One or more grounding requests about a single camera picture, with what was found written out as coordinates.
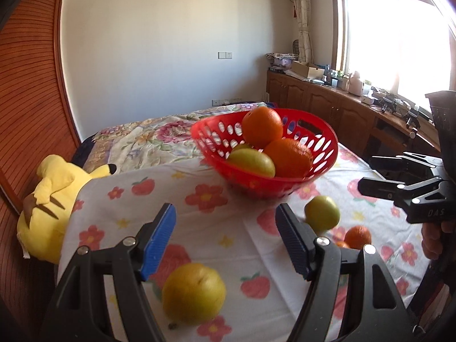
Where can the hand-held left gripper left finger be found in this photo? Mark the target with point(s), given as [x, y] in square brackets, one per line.
[158, 242]

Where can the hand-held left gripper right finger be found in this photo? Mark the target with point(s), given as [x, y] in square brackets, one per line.
[294, 242]

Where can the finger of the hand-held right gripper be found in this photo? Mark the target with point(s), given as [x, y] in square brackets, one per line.
[409, 167]
[384, 189]

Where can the small tangerine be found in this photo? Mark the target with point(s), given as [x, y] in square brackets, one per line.
[357, 237]

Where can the red perforated plastic basket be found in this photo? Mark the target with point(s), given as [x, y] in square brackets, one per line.
[263, 188]

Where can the large orange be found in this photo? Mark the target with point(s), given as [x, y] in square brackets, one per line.
[288, 158]
[262, 126]

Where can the person's right hand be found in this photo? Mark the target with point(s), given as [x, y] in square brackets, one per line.
[431, 238]

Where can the white strawberry print cloth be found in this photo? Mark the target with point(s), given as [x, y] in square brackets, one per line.
[231, 256]

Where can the white plastic bottle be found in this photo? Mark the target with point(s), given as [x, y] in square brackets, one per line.
[356, 83]

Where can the floral bedsheet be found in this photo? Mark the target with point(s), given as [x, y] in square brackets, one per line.
[149, 139]

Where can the long wooden cabinet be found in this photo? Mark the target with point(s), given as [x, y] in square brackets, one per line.
[320, 103]

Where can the dark blue blanket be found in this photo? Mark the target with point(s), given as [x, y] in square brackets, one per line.
[85, 151]

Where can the wooden framed window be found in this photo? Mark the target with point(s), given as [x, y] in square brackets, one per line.
[392, 35]

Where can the yellow plush toy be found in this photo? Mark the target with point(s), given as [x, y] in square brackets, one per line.
[46, 199]

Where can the open cardboard box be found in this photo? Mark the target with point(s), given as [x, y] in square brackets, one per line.
[302, 70]

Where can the stack of purple packages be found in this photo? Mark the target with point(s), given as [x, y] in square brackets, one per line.
[281, 62]

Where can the patterned beige curtain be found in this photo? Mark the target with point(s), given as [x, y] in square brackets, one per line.
[302, 14]

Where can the wooden slatted wardrobe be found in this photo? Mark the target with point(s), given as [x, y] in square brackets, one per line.
[28, 96]

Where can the wall socket strip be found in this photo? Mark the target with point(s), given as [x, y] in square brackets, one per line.
[227, 101]

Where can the white wall switch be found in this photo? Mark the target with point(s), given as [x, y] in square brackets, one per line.
[225, 55]

